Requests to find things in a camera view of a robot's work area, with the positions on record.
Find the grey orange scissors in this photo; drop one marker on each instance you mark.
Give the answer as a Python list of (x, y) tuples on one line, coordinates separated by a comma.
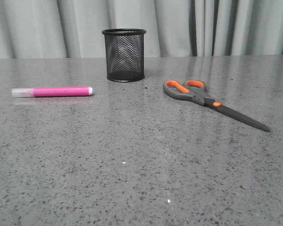
[(196, 91)]

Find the pink highlighter pen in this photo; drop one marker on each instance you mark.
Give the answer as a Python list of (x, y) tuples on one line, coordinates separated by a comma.
[(52, 92)]

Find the black mesh pen holder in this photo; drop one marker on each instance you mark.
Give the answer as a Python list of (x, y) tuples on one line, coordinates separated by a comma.
[(124, 54)]

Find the grey curtain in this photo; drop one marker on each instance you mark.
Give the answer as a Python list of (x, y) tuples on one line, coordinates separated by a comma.
[(174, 28)]

